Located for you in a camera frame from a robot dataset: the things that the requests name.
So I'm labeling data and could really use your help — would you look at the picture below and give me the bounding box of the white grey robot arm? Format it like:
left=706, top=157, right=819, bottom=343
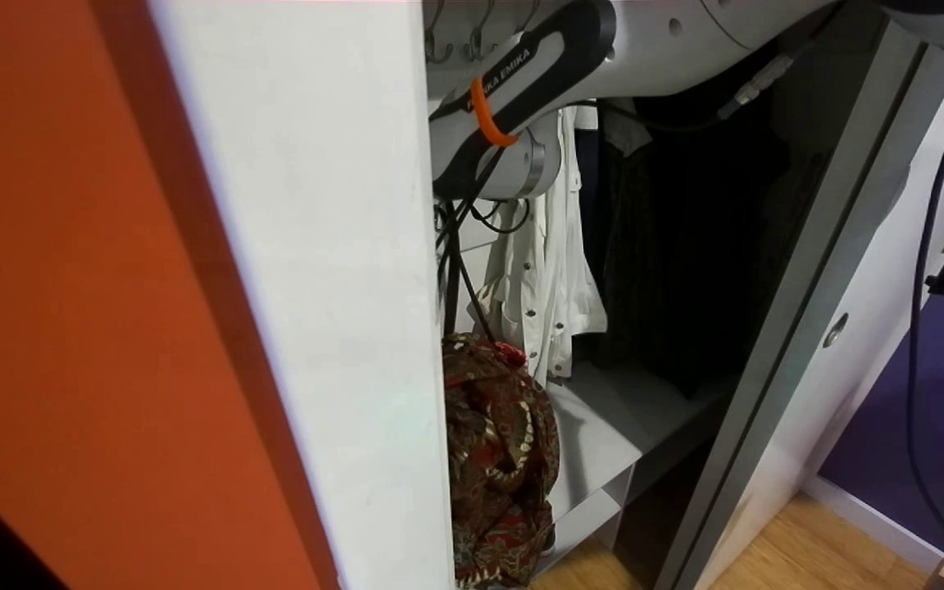
left=423, top=0, right=849, bottom=200

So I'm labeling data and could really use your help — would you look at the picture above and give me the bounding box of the white hanging jacket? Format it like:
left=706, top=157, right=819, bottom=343
left=474, top=108, right=608, bottom=380

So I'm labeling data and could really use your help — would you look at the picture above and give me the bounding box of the patterned brown red scarf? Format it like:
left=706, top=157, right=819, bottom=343
left=442, top=333, right=561, bottom=590

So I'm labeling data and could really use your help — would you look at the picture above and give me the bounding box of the white lower bench shelf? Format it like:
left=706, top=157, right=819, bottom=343
left=530, top=358, right=736, bottom=576

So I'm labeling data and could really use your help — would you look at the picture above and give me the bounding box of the black hanging coat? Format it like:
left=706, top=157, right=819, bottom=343
left=582, top=61, right=854, bottom=398

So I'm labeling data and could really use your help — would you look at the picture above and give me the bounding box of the grey closet door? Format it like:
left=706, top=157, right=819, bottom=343
left=652, top=25, right=944, bottom=590

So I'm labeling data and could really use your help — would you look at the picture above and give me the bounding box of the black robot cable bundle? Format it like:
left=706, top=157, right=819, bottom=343
left=431, top=189, right=534, bottom=341

